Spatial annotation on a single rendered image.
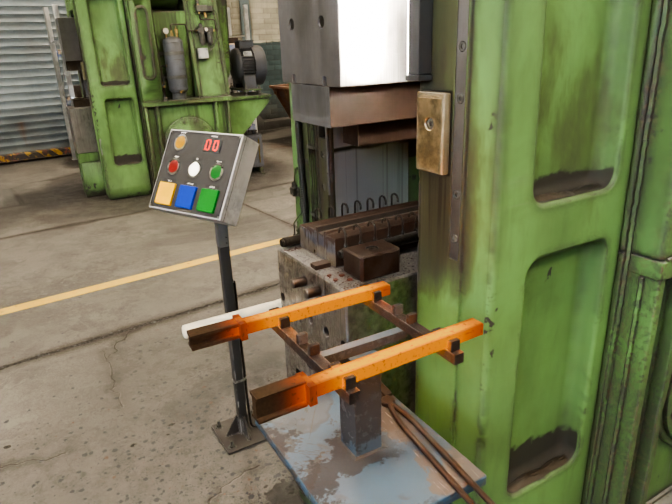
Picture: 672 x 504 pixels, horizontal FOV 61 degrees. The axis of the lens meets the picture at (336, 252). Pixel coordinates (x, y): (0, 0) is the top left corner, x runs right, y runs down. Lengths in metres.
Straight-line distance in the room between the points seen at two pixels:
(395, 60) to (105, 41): 5.01
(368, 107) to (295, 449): 0.80
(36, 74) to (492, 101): 8.40
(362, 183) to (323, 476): 0.94
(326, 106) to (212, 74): 5.06
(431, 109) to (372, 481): 0.75
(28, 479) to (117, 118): 4.36
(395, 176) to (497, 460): 0.89
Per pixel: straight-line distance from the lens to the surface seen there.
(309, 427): 1.24
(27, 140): 9.26
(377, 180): 1.79
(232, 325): 1.06
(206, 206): 1.82
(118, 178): 6.27
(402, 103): 1.48
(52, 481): 2.45
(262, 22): 10.46
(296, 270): 1.54
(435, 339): 1.00
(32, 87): 9.23
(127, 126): 6.27
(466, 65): 1.20
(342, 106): 1.38
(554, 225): 1.32
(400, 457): 1.17
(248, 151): 1.84
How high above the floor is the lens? 1.47
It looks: 21 degrees down
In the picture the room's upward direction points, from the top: 2 degrees counter-clockwise
